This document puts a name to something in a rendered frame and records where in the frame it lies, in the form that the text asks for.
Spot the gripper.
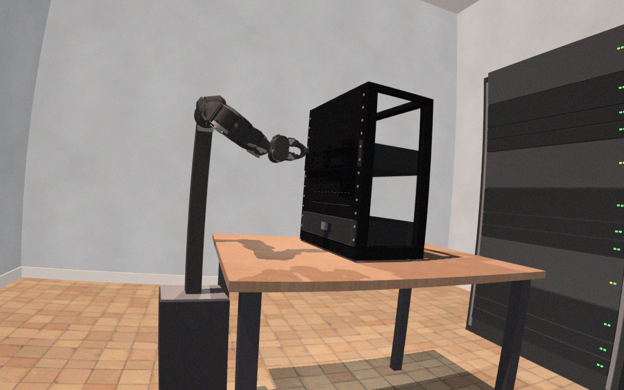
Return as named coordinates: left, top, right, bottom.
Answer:
left=268, top=134, right=309, bottom=163

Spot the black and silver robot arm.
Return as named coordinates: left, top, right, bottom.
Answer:
left=194, top=95, right=271, bottom=158

